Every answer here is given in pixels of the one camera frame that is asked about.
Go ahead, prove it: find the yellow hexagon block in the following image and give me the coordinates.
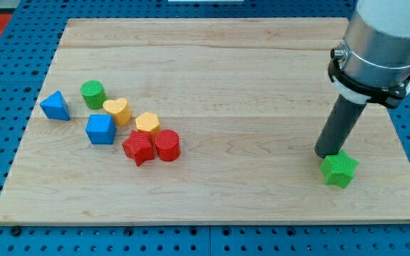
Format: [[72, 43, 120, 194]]
[[135, 112, 161, 139]]

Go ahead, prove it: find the blue cube block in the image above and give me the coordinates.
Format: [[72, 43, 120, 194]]
[[85, 114, 116, 144]]

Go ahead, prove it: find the red star block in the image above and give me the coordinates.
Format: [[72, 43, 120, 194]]
[[122, 130, 154, 166]]

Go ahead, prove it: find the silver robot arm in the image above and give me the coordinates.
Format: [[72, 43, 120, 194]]
[[328, 0, 410, 109]]

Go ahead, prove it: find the red cylinder block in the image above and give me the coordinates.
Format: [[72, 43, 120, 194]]
[[154, 129, 181, 161]]

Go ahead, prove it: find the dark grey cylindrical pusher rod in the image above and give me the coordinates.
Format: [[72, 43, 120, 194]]
[[314, 95, 366, 159]]

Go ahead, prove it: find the green star block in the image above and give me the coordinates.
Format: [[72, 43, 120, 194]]
[[320, 150, 359, 188]]

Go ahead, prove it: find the light wooden board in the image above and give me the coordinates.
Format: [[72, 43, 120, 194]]
[[0, 18, 410, 226]]

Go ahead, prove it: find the blue triangle block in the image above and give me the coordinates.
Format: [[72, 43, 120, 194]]
[[40, 91, 70, 121]]

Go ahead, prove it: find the green cylinder block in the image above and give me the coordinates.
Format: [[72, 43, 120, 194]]
[[80, 80, 107, 110]]

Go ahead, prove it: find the blue perforated metal table panel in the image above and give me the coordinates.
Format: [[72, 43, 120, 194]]
[[0, 0, 410, 255]]

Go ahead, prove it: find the yellow heart block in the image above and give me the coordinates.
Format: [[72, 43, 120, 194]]
[[102, 97, 132, 127]]

